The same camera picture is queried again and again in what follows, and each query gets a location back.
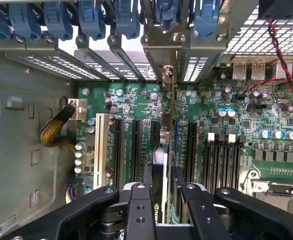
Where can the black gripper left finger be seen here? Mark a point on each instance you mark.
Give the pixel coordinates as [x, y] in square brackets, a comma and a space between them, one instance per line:
[139, 215]

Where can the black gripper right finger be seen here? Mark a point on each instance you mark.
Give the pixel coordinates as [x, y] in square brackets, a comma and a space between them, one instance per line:
[201, 217]

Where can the white PCI expansion slot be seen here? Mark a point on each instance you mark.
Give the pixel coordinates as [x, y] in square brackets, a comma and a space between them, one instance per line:
[99, 150]

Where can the perforated metal slot cover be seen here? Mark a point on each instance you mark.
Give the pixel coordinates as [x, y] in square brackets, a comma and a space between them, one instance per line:
[34, 63]
[99, 63]
[195, 68]
[127, 62]
[69, 67]

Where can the long black expansion slot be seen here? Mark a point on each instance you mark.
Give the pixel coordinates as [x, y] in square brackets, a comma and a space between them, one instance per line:
[119, 155]
[191, 152]
[136, 150]

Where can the white case sticker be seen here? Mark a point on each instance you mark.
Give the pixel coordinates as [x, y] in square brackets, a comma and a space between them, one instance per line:
[5, 226]

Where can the black RAM slot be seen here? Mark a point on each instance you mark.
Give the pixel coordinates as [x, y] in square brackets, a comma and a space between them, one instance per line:
[206, 165]
[217, 167]
[237, 165]
[227, 165]

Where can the silver USB port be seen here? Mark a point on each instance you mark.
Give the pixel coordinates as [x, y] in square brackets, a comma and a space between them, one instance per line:
[258, 70]
[239, 70]

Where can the blue expansion slot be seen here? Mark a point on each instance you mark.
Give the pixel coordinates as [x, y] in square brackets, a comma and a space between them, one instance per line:
[175, 135]

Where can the short black expansion slot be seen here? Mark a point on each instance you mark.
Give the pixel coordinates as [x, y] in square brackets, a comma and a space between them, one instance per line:
[155, 131]

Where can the grey metal PC case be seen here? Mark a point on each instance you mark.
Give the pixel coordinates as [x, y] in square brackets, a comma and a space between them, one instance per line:
[16, 140]

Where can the green motherboard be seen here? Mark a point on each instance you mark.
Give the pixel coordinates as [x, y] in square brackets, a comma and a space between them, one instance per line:
[211, 110]

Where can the silver CPU socket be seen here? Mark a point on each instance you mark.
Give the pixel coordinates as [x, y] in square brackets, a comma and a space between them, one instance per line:
[274, 190]

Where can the black case fan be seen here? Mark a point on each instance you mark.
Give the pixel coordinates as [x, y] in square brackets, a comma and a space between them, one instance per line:
[281, 8]

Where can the white power connector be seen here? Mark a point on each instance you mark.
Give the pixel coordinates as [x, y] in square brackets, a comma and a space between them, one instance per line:
[79, 108]

